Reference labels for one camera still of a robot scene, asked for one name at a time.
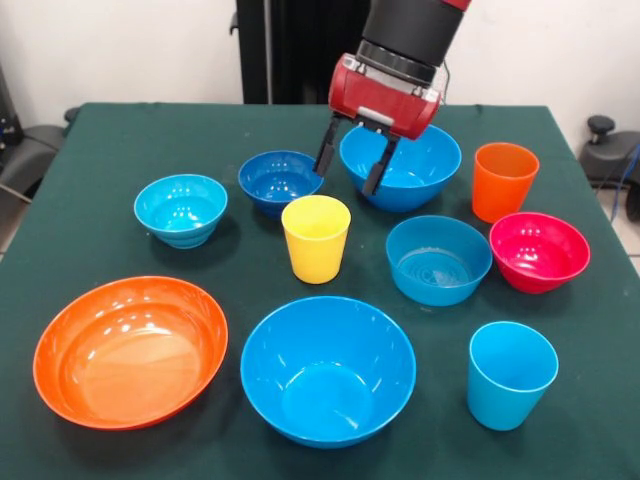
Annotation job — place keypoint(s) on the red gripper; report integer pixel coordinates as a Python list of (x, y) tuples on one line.
[(380, 107)]

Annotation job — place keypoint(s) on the yellow plastic cup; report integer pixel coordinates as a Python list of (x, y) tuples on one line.
[(316, 250)]

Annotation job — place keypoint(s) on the large blue plastic bowl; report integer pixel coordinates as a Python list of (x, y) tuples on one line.
[(327, 380), (425, 175)]

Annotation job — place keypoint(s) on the dark blue plastic bowl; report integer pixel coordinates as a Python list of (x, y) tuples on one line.
[(277, 185)]

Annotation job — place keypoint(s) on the blue flat-bottomed ringed bowl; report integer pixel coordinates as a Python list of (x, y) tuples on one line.
[(437, 270)]

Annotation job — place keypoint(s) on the orange plastic cup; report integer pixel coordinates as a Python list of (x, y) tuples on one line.
[(502, 185)]

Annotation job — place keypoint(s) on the small cyan plastic bowl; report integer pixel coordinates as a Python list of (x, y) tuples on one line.
[(180, 212)]

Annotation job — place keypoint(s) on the dark green tablecloth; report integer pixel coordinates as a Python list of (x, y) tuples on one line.
[(150, 140)]

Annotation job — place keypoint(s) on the pink plastic bowl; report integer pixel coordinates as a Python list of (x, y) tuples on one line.
[(537, 255)]

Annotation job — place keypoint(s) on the black equipment base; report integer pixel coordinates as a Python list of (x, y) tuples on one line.
[(25, 155), (607, 150)]

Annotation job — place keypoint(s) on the light blue plastic cup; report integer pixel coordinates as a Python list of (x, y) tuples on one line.
[(510, 385)]

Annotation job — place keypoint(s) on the large orange plastic bowl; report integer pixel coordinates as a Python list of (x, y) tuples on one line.
[(130, 360)]

